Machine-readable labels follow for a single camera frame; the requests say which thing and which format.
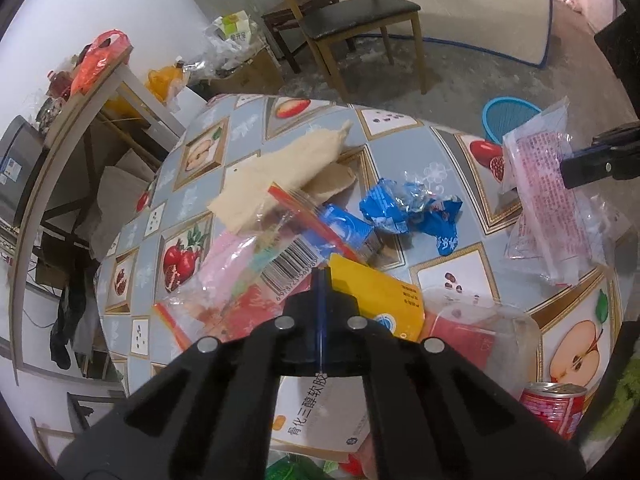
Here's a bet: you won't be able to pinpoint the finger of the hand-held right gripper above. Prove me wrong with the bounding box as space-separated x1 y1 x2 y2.
560 145 640 191
592 122 640 147

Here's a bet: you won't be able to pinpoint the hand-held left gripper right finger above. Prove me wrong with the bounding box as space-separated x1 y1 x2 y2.
320 266 587 480

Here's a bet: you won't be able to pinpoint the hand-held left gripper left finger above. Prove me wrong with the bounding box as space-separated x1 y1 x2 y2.
56 266 322 480

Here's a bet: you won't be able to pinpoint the red cat print snack pouch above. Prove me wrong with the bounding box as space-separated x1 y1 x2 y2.
154 282 301 351

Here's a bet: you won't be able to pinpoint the blue toothpaste box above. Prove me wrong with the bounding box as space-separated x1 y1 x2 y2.
315 202 381 266

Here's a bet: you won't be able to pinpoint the blue plastic basket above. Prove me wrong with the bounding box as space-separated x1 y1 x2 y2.
482 96 543 145

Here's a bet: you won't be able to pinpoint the green tall drink can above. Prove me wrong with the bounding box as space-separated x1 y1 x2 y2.
265 452 326 480

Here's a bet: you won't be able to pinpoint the red drink can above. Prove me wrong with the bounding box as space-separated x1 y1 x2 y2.
519 381 588 441

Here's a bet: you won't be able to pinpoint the yellow cardboard box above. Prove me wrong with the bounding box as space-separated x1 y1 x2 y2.
327 252 426 343

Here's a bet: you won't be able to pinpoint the clear zip bag with barcode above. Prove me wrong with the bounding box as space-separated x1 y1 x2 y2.
155 182 371 351

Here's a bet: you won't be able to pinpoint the pink printed plastic bag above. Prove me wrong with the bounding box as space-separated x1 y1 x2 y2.
500 97 616 286

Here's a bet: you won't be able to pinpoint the white medicine box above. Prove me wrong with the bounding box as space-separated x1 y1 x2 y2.
270 372 373 463

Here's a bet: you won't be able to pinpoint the crumpled blue wrapper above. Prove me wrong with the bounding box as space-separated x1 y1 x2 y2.
412 195 463 257
359 177 436 233

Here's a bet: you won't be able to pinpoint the beige cloth rag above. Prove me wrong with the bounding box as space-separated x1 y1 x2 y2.
207 120 358 233

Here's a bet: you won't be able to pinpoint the fruit print tablecloth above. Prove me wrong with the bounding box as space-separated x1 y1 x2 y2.
95 91 626 480

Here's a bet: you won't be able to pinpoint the white mattress with blue edge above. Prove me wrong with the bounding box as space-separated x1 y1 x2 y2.
300 0 553 68

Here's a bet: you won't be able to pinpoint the grey cloth sack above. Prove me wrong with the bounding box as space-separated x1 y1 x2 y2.
90 147 163 261

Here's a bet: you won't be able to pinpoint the black hanging clothes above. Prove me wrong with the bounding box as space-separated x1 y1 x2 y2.
50 260 101 371

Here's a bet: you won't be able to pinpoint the brown cardboard box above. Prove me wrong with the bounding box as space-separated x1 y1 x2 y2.
200 45 286 98

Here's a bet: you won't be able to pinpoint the white wooden side table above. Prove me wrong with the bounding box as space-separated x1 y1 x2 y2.
7 42 188 386

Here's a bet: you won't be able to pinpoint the orange plastic bag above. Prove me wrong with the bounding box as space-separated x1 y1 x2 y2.
105 62 188 113

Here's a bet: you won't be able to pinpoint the clear plastic bag pile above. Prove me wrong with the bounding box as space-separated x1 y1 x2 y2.
187 25 261 81

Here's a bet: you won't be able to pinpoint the wooden chair with black seat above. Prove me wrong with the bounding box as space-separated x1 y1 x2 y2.
262 0 426 96

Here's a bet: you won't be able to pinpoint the dark wooden stool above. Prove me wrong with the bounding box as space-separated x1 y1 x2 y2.
261 0 341 73

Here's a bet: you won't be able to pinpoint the grey rice cooker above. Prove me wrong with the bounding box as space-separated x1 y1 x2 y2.
0 115 48 226

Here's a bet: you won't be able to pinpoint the red plastic bag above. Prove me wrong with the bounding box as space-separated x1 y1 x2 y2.
70 31 131 96

